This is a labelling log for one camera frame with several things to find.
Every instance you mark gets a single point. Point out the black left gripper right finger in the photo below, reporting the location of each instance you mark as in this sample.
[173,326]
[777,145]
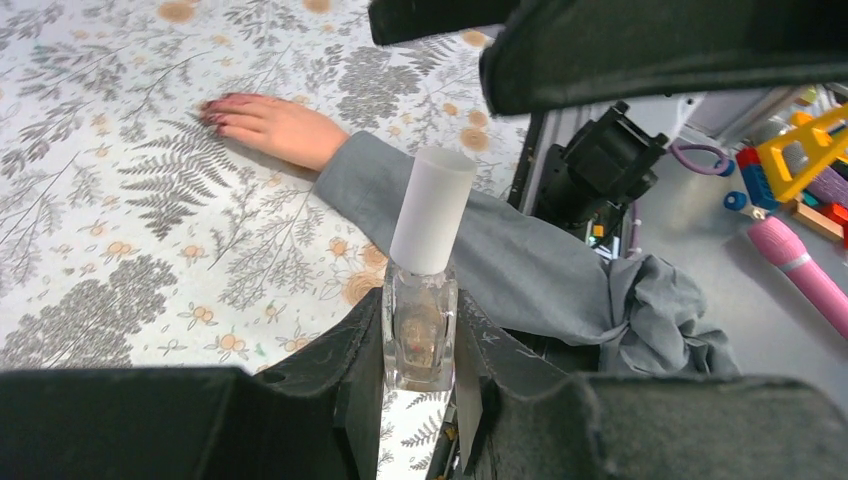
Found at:
[521,417]

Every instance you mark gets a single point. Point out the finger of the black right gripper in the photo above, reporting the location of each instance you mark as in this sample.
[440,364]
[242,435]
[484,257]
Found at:
[557,54]
[399,21]

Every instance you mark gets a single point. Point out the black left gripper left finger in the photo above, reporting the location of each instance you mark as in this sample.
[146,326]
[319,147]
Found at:
[315,415]

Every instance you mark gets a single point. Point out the white nail polish cap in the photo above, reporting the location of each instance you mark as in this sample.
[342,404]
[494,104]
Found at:
[435,199]

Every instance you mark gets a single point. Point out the clear nail polish bottle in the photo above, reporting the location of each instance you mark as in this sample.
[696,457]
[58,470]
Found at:
[418,323]

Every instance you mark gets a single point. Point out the grey sleeved forearm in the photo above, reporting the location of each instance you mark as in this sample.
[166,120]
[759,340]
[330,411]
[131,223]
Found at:
[646,316]

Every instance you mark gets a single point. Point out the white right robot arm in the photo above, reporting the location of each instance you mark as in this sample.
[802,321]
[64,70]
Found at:
[609,160]

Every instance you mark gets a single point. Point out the person's hand with painted nails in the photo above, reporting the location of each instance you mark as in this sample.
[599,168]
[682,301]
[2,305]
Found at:
[279,128]

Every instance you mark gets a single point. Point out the floral tablecloth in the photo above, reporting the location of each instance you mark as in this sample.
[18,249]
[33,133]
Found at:
[133,236]

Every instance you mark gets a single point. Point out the yellow toy ladder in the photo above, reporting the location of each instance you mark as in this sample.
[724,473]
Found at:
[792,161]

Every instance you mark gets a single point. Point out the pink handheld wand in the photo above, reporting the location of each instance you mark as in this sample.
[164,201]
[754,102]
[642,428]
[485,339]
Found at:
[784,249]

